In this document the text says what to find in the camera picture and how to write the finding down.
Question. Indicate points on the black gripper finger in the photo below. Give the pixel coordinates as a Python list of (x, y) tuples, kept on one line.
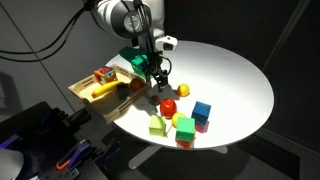
[(148, 78), (162, 83)]

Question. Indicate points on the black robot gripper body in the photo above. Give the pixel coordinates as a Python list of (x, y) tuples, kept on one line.
[(153, 66)]

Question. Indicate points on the light green toy block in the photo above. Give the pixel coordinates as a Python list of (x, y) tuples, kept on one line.
[(157, 126)]

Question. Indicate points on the small toy strawberry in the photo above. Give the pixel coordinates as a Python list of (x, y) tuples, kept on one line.
[(155, 100)]

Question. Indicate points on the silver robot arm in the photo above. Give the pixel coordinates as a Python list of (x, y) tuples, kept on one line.
[(141, 20)]

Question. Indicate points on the grey rounded robot base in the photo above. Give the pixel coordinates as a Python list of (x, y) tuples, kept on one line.
[(11, 163)]

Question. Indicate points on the orange toy fruit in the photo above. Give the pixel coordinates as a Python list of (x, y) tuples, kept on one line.
[(136, 84)]

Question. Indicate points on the yellow toy lemon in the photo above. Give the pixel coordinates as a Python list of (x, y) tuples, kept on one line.
[(183, 90)]

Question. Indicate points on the grey toy block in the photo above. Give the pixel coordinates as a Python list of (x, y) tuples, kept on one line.
[(123, 91)]

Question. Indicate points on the red toy apple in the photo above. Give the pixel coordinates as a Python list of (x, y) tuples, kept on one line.
[(168, 108)]

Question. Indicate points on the wooden tray box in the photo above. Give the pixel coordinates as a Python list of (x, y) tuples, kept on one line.
[(108, 106)]

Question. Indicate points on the yellow toy fruit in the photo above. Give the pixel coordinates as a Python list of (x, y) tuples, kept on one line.
[(175, 118)]

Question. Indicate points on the yellow toy banana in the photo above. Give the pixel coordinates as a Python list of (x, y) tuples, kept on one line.
[(105, 88)]

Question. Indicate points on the blue toy block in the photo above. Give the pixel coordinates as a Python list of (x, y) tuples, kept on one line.
[(201, 112)]

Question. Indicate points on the dark green toy block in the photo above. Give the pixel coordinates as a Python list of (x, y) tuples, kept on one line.
[(185, 129)]

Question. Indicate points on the pink toy block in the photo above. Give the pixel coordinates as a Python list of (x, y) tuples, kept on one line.
[(202, 128)]

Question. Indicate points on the red toy block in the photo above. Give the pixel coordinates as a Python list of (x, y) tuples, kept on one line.
[(184, 144)]

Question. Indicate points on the multicoloured patterned cube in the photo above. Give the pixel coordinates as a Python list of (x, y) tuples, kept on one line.
[(105, 75)]

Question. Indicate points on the white table base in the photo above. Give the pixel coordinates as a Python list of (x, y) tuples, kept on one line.
[(149, 151)]

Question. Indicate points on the black perforated mounting board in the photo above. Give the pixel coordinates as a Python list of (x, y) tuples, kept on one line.
[(44, 135)]

